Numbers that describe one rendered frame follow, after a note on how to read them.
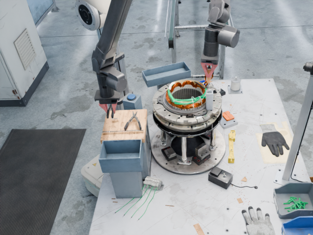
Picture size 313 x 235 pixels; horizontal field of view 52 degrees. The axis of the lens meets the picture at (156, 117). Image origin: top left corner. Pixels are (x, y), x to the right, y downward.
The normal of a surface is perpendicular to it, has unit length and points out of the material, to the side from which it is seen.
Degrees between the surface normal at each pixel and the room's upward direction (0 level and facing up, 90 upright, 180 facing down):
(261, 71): 0
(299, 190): 88
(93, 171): 0
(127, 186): 90
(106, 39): 84
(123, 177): 90
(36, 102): 0
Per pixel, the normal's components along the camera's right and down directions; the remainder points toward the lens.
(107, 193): -0.08, -0.76
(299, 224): -0.04, 0.63
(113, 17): -0.62, 0.46
